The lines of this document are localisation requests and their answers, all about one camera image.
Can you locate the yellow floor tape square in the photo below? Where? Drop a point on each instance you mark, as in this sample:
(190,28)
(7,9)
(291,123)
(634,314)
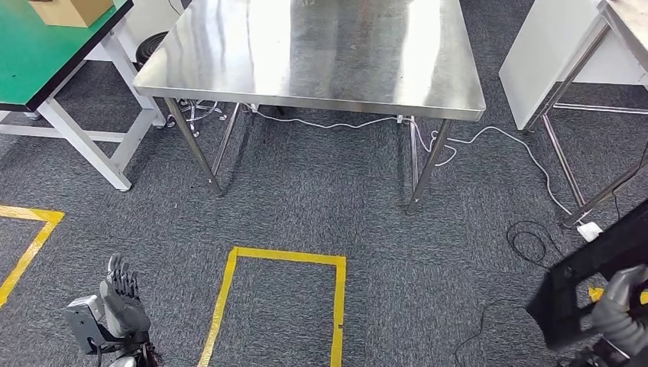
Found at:
(596,295)
(288,255)
(30,214)

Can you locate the cardboard box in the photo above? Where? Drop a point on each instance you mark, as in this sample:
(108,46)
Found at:
(71,12)

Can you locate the white power adapter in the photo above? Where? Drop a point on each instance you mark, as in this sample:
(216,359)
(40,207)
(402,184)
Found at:
(590,232)

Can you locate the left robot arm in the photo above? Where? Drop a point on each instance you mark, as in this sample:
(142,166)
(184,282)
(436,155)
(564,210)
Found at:
(124,362)

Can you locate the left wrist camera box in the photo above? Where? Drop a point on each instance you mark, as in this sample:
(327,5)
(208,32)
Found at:
(83,319)

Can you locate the stainless steel workbench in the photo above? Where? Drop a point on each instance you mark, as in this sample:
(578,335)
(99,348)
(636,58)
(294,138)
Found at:
(314,50)

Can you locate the chrome chair base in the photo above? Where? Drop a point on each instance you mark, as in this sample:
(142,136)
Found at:
(169,121)

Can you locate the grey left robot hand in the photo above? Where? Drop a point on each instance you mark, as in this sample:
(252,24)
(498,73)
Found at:
(124,309)

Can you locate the green top white table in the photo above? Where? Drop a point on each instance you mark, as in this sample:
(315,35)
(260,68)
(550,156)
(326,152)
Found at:
(40,55)

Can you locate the long black car part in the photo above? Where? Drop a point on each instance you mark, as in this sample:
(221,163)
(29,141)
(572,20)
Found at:
(562,299)

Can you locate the steel frame table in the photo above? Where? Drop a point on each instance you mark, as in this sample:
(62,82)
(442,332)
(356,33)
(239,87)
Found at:
(627,25)

